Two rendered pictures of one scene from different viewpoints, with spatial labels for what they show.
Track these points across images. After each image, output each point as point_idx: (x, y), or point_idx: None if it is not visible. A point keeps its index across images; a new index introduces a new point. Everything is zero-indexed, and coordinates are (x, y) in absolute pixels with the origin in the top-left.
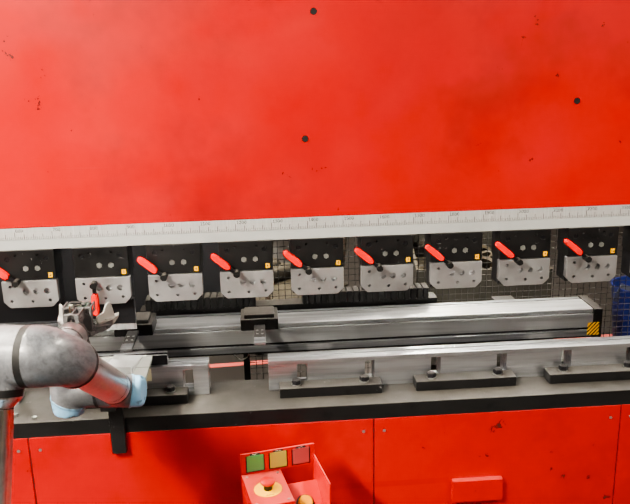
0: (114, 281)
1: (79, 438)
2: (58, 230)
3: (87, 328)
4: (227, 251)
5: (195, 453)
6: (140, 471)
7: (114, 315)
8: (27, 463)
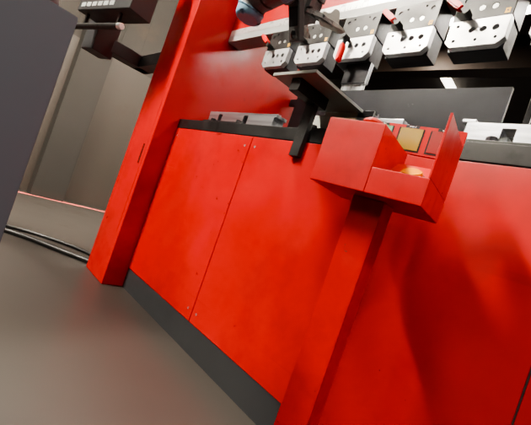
0: (362, 40)
1: (277, 142)
2: (344, 6)
3: (307, 4)
4: (468, 2)
5: None
6: (300, 180)
7: (338, 23)
8: (244, 155)
